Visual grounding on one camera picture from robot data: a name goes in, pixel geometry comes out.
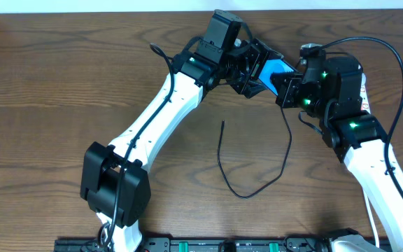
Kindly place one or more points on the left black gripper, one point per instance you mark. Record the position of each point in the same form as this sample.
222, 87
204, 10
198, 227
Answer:
251, 70

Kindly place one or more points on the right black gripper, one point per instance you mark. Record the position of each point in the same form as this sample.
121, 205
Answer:
289, 89

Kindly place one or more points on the white power strip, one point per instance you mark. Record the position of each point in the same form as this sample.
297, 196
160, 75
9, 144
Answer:
363, 95

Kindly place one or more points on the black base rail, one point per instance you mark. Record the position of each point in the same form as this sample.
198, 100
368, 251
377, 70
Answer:
165, 244

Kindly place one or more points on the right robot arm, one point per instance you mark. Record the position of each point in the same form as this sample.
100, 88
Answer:
332, 89

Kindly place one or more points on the blue Galaxy smartphone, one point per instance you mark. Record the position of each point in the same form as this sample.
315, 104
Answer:
270, 67

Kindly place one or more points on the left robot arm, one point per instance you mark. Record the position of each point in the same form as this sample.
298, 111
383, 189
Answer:
115, 181

